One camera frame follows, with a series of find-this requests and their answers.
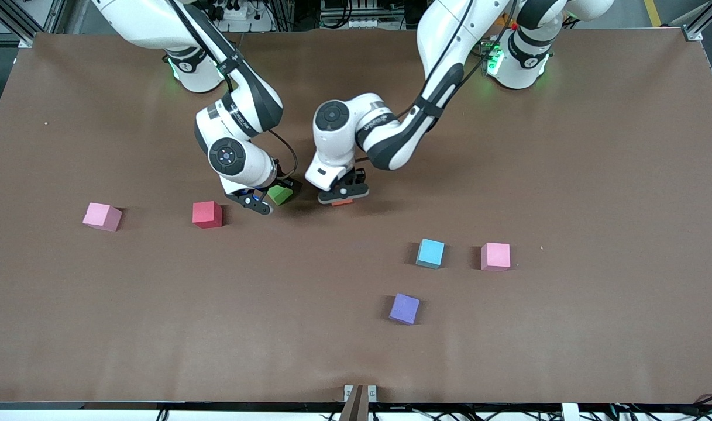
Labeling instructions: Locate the red foam block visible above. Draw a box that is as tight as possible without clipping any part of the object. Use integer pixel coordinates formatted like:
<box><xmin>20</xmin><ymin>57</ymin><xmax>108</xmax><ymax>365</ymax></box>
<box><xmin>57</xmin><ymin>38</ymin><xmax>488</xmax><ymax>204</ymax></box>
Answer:
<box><xmin>192</xmin><ymin>201</ymin><xmax>223</xmax><ymax>229</ymax></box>

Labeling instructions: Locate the blue foam block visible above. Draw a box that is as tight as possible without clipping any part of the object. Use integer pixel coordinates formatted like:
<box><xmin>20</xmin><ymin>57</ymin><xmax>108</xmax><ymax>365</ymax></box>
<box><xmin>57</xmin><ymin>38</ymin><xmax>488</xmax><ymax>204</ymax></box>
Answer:
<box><xmin>415</xmin><ymin>238</ymin><xmax>445</xmax><ymax>270</ymax></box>

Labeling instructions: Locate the purple foam block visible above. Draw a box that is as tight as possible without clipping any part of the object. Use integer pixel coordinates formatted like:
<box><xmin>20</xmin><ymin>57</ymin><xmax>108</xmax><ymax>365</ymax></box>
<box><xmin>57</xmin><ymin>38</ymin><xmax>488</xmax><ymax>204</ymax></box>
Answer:
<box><xmin>388</xmin><ymin>293</ymin><xmax>421</xmax><ymax>326</ymax></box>

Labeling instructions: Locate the white equipment rack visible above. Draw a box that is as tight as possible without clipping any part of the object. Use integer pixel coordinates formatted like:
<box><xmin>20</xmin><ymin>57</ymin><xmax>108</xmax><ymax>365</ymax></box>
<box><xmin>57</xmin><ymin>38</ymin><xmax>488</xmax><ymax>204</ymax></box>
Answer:
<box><xmin>319</xmin><ymin>0</ymin><xmax>404</xmax><ymax>30</ymax></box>

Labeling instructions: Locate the pink foam block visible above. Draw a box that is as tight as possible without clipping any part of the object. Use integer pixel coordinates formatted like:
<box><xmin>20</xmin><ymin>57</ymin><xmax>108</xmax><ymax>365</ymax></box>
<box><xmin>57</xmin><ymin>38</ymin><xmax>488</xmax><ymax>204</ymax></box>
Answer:
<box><xmin>82</xmin><ymin>202</ymin><xmax>123</xmax><ymax>232</ymax></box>
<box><xmin>480</xmin><ymin>243</ymin><xmax>511</xmax><ymax>272</ymax></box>

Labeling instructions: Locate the white power strip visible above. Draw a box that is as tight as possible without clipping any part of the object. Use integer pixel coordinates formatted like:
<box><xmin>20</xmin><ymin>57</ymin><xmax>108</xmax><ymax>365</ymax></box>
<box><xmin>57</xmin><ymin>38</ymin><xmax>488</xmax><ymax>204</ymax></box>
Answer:
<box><xmin>214</xmin><ymin>3</ymin><xmax>264</xmax><ymax>22</ymax></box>

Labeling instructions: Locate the brown table cover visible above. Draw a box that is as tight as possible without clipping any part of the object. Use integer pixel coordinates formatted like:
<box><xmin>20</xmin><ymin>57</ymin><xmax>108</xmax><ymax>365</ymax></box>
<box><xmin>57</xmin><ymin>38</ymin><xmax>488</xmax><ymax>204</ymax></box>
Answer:
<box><xmin>0</xmin><ymin>26</ymin><xmax>712</xmax><ymax>405</ymax></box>

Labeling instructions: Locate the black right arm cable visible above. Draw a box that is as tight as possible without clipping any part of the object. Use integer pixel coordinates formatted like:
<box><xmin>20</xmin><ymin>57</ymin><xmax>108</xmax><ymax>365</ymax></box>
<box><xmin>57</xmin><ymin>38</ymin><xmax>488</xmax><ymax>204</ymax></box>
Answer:
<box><xmin>267</xmin><ymin>129</ymin><xmax>298</xmax><ymax>177</ymax></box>

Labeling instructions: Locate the metal clamp bracket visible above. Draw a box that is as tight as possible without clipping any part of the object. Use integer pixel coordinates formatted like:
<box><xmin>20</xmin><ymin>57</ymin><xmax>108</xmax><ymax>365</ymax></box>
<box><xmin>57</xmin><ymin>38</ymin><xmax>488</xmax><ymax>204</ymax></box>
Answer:
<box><xmin>344</xmin><ymin>384</ymin><xmax>377</xmax><ymax>404</ymax></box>

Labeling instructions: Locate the aluminium frame profile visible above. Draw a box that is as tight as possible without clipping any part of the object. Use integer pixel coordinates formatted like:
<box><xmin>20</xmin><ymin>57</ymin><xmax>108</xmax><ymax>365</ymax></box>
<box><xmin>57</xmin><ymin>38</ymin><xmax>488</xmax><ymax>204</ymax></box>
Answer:
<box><xmin>680</xmin><ymin>0</ymin><xmax>712</xmax><ymax>43</ymax></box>
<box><xmin>0</xmin><ymin>0</ymin><xmax>70</xmax><ymax>49</ymax></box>

